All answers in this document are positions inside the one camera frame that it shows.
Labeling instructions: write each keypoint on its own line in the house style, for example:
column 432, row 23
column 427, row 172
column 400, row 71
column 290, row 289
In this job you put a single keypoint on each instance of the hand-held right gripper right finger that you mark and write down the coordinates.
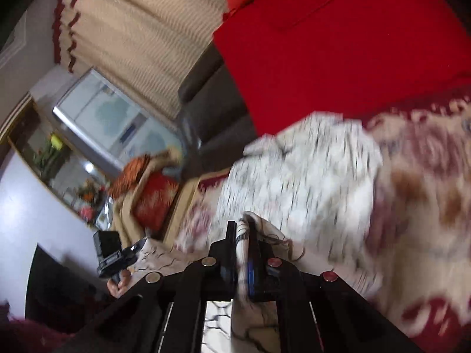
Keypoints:
column 252, row 272

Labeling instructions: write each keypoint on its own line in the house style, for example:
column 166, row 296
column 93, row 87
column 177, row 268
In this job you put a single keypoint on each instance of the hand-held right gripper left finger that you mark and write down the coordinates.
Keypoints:
column 227, row 261

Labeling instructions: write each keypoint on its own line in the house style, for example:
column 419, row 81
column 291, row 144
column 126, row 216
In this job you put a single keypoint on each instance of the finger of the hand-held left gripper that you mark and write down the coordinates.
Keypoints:
column 135, row 250

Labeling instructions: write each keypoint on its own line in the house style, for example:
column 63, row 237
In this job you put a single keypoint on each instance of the white crackle-print garment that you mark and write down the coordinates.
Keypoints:
column 301, row 176

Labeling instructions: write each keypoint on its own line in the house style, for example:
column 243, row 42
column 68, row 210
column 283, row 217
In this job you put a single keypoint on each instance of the person's left hand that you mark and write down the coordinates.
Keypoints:
column 119, row 287

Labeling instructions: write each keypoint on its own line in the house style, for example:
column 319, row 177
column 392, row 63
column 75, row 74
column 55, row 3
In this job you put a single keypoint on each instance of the small pink ornament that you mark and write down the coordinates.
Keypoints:
column 86, row 213

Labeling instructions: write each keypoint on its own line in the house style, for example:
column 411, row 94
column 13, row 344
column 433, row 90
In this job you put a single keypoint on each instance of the red patterned cushion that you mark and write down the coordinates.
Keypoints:
column 154, row 200

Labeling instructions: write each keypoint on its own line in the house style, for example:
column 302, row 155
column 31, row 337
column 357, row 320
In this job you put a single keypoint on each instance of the orange flower bunch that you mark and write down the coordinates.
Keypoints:
column 88, row 191

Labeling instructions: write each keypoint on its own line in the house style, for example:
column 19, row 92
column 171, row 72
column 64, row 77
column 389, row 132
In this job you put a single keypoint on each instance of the dark cloth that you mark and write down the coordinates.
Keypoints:
column 62, row 294

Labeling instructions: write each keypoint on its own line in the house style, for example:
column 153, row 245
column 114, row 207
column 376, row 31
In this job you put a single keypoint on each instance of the orange patterned cloth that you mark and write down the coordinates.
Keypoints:
column 130, row 176

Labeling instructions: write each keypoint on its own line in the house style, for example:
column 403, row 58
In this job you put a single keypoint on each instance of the window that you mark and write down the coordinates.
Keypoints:
column 103, row 114

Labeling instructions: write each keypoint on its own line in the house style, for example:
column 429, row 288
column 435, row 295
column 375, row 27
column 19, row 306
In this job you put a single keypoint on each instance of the dark grey headboard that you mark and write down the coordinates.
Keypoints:
column 220, row 110

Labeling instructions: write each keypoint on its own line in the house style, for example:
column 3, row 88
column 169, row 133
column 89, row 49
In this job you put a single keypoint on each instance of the floral red beige blanket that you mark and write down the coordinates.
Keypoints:
column 423, row 198

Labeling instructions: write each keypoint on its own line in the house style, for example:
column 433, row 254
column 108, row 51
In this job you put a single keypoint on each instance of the beige striped curtain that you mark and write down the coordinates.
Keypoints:
column 140, row 36

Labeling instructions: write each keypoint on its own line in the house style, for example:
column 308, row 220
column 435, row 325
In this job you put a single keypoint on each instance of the red bed sheet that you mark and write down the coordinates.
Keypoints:
column 331, row 44

